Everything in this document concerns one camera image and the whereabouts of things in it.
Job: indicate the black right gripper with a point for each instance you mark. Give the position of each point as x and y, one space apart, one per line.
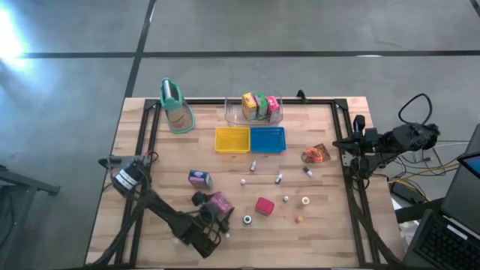
365 142

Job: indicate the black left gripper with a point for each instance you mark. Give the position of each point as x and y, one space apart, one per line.
204 236

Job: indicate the pink mini cereal box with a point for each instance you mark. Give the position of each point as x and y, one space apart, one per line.
221 201

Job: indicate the orange taco seasoning packet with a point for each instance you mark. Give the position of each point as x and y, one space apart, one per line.
314 155

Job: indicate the blue mini cereal box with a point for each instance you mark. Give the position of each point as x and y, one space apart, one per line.
200 179

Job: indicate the red-lidded smoked paprika tin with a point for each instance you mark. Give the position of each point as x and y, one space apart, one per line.
264 206

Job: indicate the red mini cereal box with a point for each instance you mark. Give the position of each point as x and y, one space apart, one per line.
273 107

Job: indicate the green mini cereal box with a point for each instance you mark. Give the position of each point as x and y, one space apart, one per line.
261 107

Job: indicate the yellow mini cereal box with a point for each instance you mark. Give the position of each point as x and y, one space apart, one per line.
249 105

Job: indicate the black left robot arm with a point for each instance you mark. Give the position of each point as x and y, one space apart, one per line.
161 210

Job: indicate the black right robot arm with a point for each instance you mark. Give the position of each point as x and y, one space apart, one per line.
405 138

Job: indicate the black bottle with white cap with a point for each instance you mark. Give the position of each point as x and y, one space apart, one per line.
247 219

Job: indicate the yellow food colouring bottle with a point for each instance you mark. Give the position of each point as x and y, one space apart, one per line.
305 201

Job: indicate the small black ball right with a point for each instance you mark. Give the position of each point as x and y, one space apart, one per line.
278 179

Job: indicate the yellow plastic basket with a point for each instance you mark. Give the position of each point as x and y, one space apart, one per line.
232 140

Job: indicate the blue plastic basket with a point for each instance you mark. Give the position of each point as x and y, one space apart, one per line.
268 140

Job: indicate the black power adapter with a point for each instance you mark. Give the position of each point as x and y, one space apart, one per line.
403 192

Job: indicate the small orange dropper bottle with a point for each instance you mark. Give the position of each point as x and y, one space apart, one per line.
299 219

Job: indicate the clear plastic bin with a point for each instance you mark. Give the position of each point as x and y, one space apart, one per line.
234 114

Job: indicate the black stand bar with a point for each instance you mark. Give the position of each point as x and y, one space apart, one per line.
416 212

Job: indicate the white paper sheet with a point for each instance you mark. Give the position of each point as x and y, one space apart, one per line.
407 230

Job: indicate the laptop with blue screen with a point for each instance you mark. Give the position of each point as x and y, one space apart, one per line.
473 165

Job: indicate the grey open laptop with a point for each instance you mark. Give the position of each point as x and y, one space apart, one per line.
442 240

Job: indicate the black side desk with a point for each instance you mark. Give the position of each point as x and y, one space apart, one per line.
22 183

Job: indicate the small black clamp mount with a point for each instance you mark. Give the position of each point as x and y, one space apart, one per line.
301 95

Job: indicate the black aluminium table frame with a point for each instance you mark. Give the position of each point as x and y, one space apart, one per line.
206 101

